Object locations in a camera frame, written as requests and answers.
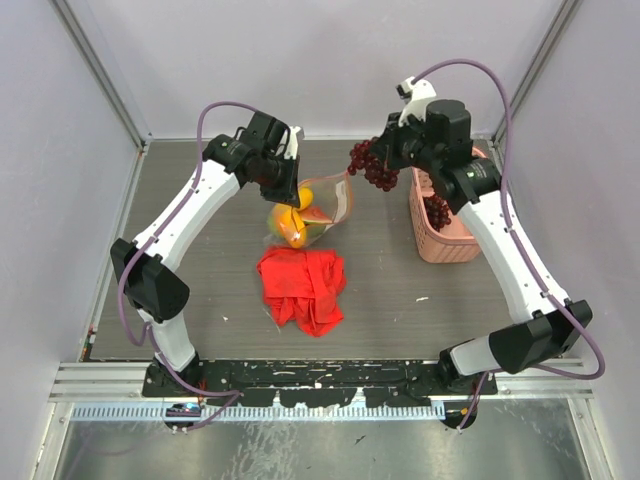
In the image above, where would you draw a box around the clear zip bag orange zipper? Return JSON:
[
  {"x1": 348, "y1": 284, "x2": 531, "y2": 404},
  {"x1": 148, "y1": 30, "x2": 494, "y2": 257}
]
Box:
[{"x1": 265, "y1": 171, "x2": 353, "y2": 249}]

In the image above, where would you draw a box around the slotted cable duct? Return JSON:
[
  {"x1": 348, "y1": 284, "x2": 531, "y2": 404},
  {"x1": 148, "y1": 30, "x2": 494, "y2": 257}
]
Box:
[{"x1": 70, "y1": 401, "x2": 446, "y2": 422}]

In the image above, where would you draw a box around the dark purple grapes toy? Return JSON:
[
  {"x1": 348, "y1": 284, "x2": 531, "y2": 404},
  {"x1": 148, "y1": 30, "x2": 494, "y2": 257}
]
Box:
[{"x1": 346, "y1": 138, "x2": 399, "y2": 192}]

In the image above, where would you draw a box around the yellow lemon toy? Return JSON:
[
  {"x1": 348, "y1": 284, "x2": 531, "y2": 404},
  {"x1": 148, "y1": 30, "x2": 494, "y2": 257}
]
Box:
[{"x1": 297, "y1": 187, "x2": 314, "y2": 211}]

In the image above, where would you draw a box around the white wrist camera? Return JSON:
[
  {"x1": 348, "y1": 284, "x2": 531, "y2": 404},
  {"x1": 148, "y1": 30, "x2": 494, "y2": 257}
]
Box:
[
  {"x1": 281, "y1": 126, "x2": 304, "y2": 160},
  {"x1": 396, "y1": 76, "x2": 437, "y2": 127}
]

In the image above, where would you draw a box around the red crumpled cloth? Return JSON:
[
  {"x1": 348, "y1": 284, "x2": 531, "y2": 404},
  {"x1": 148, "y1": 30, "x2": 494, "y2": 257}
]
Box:
[{"x1": 256, "y1": 246, "x2": 347, "y2": 337}]

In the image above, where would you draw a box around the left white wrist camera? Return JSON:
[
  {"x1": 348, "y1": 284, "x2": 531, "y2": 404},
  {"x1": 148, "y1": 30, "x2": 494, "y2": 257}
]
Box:
[{"x1": 281, "y1": 126, "x2": 304, "y2": 160}]

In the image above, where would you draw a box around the purple cable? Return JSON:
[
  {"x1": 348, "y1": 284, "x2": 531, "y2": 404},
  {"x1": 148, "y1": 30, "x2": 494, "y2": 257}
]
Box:
[
  {"x1": 399, "y1": 58, "x2": 606, "y2": 434},
  {"x1": 117, "y1": 101, "x2": 259, "y2": 431}
]

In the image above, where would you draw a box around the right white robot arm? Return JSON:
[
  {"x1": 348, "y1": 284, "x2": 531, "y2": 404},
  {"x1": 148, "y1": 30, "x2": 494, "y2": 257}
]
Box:
[{"x1": 371, "y1": 98, "x2": 593, "y2": 394}]

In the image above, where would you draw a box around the green custard apple toy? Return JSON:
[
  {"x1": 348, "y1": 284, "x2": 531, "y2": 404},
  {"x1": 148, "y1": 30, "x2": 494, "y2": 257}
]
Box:
[{"x1": 266, "y1": 216, "x2": 279, "y2": 238}]

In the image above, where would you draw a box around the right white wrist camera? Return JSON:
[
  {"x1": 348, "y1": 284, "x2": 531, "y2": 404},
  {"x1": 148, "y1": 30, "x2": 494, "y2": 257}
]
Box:
[{"x1": 396, "y1": 76, "x2": 437, "y2": 127}]

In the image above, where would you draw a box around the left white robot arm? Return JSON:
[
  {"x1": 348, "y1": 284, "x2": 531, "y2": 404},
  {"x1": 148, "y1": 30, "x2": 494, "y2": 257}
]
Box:
[{"x1": 110, "y1": 110, "x2": 304, "y2": 397}]

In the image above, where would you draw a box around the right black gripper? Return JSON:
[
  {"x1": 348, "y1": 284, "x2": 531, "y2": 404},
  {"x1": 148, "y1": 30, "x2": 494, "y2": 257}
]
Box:
[{"x1": 370, "y1": 110, "x2": 441, "y2": 174}]

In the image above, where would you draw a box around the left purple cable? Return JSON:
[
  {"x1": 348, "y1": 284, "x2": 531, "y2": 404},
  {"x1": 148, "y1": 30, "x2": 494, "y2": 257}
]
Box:
[{"x1": 117, "y1": 101, "x2": 259, "y2": 431}]

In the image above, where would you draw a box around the pink plastic basket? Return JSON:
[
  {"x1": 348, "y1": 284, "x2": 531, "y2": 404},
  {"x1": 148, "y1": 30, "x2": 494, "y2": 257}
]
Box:
[{"x1": 409, "y1": 168, "x2": 480, "y2": 264}]

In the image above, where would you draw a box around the orange mango toy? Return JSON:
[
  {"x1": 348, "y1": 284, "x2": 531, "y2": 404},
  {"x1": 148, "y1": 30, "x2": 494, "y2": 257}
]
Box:
[{"x1": 272, "y1": 205, "x2": 307, "y2": 249}]

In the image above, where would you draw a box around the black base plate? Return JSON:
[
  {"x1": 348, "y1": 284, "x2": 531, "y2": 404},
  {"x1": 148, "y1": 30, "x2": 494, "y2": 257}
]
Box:
[{"x1": 142, "y1": 358, "x2": 499, "y2": 407}]

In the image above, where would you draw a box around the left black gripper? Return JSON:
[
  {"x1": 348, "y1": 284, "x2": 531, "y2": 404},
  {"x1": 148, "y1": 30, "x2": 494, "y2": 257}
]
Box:
[{"x1": 256, "y1": 152, "x2": 300, "y2": 207}]

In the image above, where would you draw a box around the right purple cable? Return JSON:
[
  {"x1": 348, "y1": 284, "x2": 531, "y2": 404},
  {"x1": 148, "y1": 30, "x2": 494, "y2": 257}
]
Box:
[{"x1": 399, "y1": 58, "x2": 606, "y2": 434}]

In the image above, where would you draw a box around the watermelon slice toy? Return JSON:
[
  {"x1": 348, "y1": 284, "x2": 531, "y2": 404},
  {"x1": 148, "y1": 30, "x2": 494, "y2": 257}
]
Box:
[{"x1": 298, "y1": 205, "x2": 333, "y2": 225}]

